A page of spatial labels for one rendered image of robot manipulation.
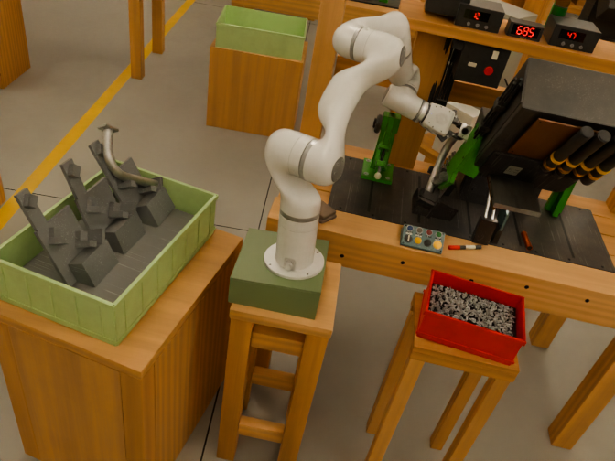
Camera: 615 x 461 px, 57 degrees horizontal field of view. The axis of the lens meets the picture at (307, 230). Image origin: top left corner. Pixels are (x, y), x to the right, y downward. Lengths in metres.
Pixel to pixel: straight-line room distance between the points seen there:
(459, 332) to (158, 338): 0.92
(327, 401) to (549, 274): 1.11
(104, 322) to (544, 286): 1.47
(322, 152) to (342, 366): 1.48
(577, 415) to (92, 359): 1.96
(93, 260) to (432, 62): 1.45
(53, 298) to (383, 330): 1.76
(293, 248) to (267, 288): 0.14
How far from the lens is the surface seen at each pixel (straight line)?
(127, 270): 1.88
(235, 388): 2.05
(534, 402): 3.03
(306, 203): 1.61
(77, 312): 1.73
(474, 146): 2.10
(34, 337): 1.86
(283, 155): 1.56
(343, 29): 1.75
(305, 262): 1.73
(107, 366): 1.76
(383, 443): 2.29
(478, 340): 1.87
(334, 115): 1.58
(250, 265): 1.75
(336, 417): 2.61
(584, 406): 2.71
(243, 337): 1.84
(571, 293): 2.23
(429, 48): 2.34
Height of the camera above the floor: 2.12
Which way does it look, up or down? 37 degrees down
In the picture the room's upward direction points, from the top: 11 degrees clockwise
